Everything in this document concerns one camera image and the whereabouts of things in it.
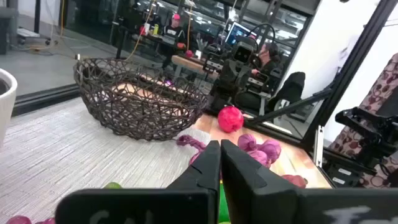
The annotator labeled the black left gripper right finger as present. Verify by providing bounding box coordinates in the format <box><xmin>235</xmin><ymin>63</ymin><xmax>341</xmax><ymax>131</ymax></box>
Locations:
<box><xmin>221</xmin><ymin>139</ymin><xmax>398</xmax><ymax>224</ymax></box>

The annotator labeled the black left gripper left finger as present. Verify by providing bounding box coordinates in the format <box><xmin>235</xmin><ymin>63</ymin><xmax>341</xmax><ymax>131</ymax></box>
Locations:
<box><xmin>55</xmin><ymin>140</ymin><xmax>221</xmax><ymax>224</ymax></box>

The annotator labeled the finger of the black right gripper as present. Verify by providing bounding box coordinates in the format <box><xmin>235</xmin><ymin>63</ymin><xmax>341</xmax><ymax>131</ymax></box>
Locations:
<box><xmin>203</xmin><ymin>52</ymin><xmax>224</xmax><ymax>74</ymax></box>
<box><xmin>247</xmin><ymin>73</ymin><xmax>270</xmax><ymax>94</ymax></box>

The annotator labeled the red watermelon slice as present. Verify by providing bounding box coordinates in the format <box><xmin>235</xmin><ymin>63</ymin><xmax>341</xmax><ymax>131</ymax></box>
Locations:
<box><xmin>282</xmin><ymin>174</ymin><xmax>308</xmax><ymax>189</ymax></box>

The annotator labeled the red pomegranate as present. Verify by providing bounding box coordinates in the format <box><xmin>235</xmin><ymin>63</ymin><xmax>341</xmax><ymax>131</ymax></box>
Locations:
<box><xmin>217</xmin><ymin>105</ymin><xmax>245</xmax><ymax>134</ymax></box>

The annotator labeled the red grape bunch with leaf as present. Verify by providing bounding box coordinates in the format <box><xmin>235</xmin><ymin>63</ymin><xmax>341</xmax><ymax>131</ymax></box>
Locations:
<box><xmin>5</xmin><ymin>215</ymin><xmax>56</xmax><ymax>224</ymax></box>

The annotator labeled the wooden background table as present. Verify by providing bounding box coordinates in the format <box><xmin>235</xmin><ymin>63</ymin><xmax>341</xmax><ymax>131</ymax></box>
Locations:
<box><xmin>170</xmin><ymin>55</ymin><xmax>220</xmax><ymax>80</ymax></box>

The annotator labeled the person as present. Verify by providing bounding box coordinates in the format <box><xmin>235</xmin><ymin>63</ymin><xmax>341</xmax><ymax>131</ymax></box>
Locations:
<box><xmin>236</xmin><ymin>42</ymin><xmax>282</xmax><ymax>113</ymax></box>
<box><xmin>161</xmin><ymin>12</ymin><xmax>187</xmax><ymax>69</ymax></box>

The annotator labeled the green lime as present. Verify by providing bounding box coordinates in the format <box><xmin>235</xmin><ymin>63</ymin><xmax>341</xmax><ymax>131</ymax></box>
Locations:
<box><xmin>218</xmin><ymin>183</ymin><xmax>231</xmax><ymax>224</ymax></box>

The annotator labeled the computer monitor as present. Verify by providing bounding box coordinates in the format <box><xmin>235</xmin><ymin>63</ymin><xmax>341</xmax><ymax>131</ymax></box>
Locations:
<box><xmin>224</xmin><ymin>21</ymin><xmax>257</xmax><ymax>47</ymax></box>

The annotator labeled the grey woven placemat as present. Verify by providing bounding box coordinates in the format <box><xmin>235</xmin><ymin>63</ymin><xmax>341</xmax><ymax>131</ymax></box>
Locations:
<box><xmin>0</xmin><ymin>98</ymin><xmax>212</xmax><ymax>224</ymax></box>

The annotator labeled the patterned fabric chair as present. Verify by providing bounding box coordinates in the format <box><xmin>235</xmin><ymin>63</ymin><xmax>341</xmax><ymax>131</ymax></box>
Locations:
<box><xmin>328</xmin><ymin>52</ymin><xmax>398</xmax><ymax>189</ymax></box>

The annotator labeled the white plant pot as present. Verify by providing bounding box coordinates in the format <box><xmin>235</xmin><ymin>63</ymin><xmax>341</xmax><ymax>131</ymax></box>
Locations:
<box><xmin>0</xmin><ymin>68</ymin><xmax>19</xmax><ymax>147</ymax></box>

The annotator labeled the purple onion string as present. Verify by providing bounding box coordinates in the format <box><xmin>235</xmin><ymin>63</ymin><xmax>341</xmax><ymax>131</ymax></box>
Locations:
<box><xmin>176</xmin><ymin>133</ymin><xmax>282</xmax><ymax>169</ymax></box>

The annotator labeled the yellow floor cable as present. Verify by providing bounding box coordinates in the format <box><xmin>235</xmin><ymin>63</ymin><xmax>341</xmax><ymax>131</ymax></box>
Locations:
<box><xmin>124</xmin><ymin>0</ymin><xmax>158</xmax><ymax>62</ymax></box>

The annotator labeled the black wire basket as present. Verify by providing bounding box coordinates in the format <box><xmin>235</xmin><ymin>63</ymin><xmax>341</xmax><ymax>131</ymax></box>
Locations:
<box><xmin>73</xmin><ymin>57</ymin><xmax>208</xmax><ymax>142</ymax></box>

